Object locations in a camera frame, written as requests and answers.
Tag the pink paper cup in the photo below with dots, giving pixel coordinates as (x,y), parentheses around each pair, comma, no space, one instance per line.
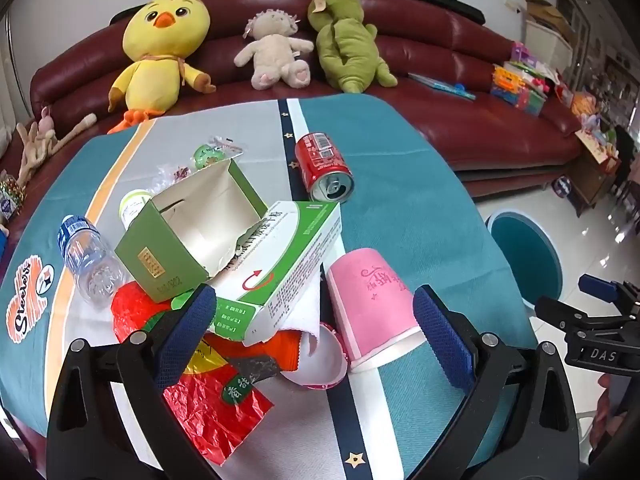
(370,300)

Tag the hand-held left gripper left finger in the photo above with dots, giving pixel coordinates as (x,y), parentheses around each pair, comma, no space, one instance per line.
(185,335)

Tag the green carton box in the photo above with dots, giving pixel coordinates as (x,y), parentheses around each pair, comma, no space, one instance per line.
(150,255)

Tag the beige long plush toy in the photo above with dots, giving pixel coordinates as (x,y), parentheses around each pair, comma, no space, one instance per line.
(35,155)

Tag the sparkly ornament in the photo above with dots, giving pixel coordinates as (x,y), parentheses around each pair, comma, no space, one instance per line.
(10,195)

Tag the black long bag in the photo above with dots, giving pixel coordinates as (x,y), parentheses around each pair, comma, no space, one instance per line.
(435,0)

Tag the open cardboard box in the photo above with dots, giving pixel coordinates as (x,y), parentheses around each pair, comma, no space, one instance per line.
(547,45)

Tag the wooden side table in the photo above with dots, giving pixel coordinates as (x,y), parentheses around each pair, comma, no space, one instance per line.
(590,180)

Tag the red soda can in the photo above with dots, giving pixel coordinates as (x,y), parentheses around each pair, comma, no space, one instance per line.
(320,160)

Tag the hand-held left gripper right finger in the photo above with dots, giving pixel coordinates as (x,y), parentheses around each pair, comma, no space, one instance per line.
(442,335)

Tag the blue picture book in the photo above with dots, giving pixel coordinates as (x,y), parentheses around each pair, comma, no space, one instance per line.
(440,85)

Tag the black chair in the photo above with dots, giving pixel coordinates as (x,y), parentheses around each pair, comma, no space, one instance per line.
(622,160)

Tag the green snack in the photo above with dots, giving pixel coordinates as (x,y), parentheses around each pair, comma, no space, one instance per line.
(207,156)

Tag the person's right hand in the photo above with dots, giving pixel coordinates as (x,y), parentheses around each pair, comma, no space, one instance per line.
(606,390)

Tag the green dinosaur plush toy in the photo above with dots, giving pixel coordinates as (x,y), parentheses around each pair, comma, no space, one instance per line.
(345,40)

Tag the teal printed tablecloth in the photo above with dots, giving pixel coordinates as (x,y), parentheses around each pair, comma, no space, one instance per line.
(400,185)

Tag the beige lamb plush toy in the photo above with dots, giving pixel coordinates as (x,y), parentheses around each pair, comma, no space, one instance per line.
(272,50)

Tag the white pink plastic bowl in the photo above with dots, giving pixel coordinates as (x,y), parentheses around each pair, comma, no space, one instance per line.
(320,360)

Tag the clear plastic bottle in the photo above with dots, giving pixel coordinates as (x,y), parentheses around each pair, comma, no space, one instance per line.
(85,255)

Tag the red plastic bag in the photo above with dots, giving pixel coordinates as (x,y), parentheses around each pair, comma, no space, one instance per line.
(210,410)

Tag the white tissue sheet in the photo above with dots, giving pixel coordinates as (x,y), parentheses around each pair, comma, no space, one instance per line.
(312,305)

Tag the dark red leather sofa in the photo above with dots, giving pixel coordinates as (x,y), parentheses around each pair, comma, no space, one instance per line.
(425,60)

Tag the cup with lime green lid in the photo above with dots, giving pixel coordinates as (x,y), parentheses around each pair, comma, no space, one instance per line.
(132,207)

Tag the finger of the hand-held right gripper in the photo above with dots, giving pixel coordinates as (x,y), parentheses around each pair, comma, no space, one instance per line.
(597,285)
(555,310)

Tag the white green medicine box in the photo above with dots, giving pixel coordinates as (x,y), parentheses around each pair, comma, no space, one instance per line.
(295,260)

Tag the blue purple ball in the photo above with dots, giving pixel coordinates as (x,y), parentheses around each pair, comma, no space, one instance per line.
(561,187)

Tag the teal plastic basin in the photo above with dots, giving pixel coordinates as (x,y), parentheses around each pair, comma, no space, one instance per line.
(525,255)

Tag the yellow chick plush toy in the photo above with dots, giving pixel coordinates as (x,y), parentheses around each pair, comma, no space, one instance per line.
(160,25)

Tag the heap of boxed toys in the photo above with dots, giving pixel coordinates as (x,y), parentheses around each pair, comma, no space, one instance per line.
(592,125)

